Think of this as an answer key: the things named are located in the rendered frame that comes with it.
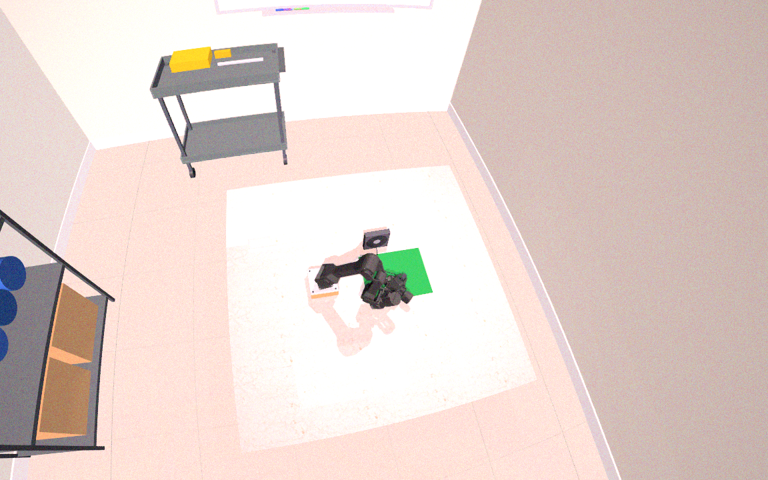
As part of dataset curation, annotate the black cooling fan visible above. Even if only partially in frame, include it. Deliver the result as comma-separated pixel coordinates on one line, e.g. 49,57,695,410
363,229,391,250

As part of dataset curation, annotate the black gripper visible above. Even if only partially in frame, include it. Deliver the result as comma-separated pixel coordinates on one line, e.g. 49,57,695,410
384,274,414,304

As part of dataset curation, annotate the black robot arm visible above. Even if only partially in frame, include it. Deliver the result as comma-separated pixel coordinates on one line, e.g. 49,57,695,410
315,253,403,310

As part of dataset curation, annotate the green circuit board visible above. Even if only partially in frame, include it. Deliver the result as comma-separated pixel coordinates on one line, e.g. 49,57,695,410
378,248,433,296

